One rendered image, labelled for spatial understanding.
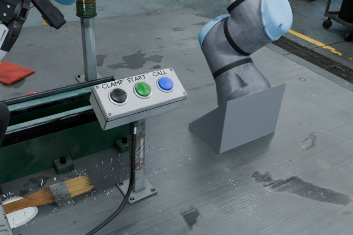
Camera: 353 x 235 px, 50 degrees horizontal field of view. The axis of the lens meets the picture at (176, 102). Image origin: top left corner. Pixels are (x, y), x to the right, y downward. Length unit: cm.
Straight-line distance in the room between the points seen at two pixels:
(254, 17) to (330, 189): 45
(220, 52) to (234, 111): 17
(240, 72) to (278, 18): 17
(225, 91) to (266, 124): 16
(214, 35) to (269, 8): 17
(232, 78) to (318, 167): 31
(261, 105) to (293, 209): 28
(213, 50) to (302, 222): 48
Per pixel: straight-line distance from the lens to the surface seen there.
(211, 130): 98
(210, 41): 102
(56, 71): 139
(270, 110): 104
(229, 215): 84
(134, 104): 68
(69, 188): 88
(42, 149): 91
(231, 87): 98
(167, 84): 71
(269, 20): 93
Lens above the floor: 141
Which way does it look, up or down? 31 degrees down
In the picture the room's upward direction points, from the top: 4 degrees clockwise
